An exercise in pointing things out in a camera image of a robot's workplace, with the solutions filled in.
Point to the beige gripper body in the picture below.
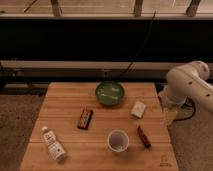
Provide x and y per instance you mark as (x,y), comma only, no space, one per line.
(170,115)

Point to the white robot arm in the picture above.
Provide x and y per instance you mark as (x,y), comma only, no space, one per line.
(186,81)

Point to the green ceramic bowl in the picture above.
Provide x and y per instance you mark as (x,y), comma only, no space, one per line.
(109,93)

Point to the white sponge block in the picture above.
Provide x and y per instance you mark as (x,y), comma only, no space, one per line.
(138,109)

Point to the dark red snack bar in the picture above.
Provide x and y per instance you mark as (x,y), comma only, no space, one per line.
(143,138)

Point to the wooden table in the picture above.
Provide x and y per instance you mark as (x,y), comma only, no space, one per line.
(87,149)

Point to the white plastic bottle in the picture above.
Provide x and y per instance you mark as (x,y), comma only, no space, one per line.
(54,147)

